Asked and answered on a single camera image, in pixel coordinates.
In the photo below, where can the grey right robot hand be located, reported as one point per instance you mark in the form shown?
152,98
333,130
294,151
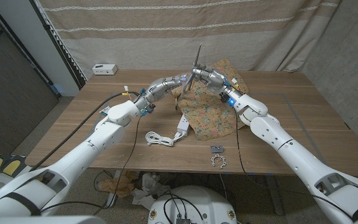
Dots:
216,79

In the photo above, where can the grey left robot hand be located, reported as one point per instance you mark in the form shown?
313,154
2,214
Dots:
158,90

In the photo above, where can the grey yellow scissors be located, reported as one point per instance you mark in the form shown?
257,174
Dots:
189,82

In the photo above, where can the floral patterned cloth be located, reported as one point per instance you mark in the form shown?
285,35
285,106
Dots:
207,118

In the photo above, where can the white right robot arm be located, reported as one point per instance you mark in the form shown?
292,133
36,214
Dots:
300,161

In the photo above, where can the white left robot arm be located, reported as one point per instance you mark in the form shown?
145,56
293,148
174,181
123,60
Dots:
79,158

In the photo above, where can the crumpled white paper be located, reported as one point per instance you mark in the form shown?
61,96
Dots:
151,185

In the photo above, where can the crumpled brown paper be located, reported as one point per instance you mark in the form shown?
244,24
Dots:
117,186

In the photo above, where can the small wooden clothespin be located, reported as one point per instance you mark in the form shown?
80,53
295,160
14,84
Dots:
176,104

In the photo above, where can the white power strip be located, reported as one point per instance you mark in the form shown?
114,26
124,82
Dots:
183,125

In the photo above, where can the beige striped curtain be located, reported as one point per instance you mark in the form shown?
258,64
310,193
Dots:
166,46

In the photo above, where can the white outlet box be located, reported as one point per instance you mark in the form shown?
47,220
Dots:
104,69

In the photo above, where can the grey metal plate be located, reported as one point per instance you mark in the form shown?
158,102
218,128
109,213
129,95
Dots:
217,149

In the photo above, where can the white table leg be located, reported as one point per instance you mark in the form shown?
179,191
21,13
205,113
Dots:
112,199

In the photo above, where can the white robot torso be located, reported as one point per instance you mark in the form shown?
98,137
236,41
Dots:
197,202

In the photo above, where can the grey fabric curtain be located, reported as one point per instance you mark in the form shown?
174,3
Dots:
346,62

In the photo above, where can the dark grey door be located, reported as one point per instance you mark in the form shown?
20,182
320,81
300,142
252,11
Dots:
8,93

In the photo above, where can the black frame with zigzag trim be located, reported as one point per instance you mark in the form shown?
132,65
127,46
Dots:
57,46

